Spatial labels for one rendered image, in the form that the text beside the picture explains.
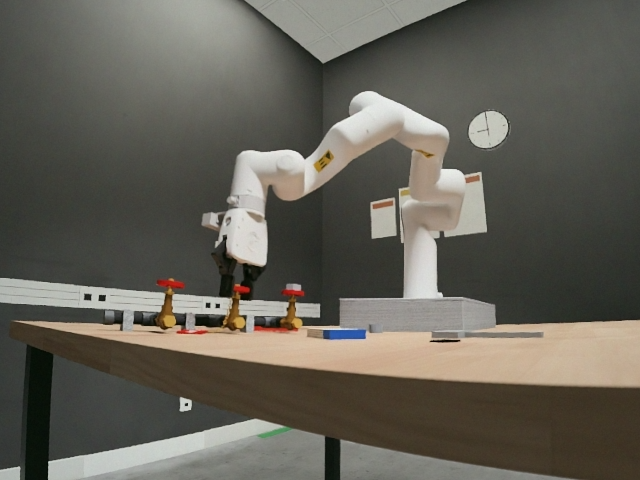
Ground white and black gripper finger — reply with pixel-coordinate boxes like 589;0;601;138
211;236;238;297
240;263;266;301

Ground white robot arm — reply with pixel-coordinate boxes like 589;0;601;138
227;92;465;298

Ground black pipe with grey tee fittings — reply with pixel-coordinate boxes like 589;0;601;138
103;279;304;333

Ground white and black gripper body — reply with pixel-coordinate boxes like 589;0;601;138
218;208;267;267

